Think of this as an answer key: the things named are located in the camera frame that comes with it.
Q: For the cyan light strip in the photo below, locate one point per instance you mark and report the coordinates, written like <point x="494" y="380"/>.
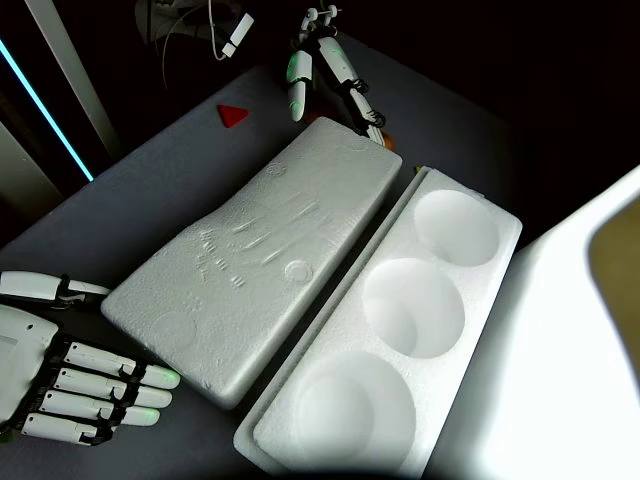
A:
<point x="47" y="113"/>

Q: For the red triangular toy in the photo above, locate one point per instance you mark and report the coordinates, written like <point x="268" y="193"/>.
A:
<point x="231" y="117"/>

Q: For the toy chicken drumstick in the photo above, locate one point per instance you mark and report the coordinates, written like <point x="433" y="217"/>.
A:
<point x="389" y="144"/>

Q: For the white foam lid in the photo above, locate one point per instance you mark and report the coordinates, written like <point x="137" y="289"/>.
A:
<point x="250" y="260"/>

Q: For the grey table cloth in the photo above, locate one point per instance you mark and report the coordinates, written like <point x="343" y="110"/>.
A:
<point x="150" y="210"/>

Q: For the large white robot shell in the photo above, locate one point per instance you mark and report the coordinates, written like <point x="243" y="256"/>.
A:
<point x="540" y="350"/>

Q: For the white foam tray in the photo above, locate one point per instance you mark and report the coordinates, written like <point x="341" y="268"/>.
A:
<point x="340" y="310"/>

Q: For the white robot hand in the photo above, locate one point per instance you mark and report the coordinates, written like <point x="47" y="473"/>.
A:
<point x="340" y="62"/>
<point x="20" y="340"/>

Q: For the white frame post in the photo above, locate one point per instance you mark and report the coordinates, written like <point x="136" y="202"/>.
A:
<point x="75" y="75"/>

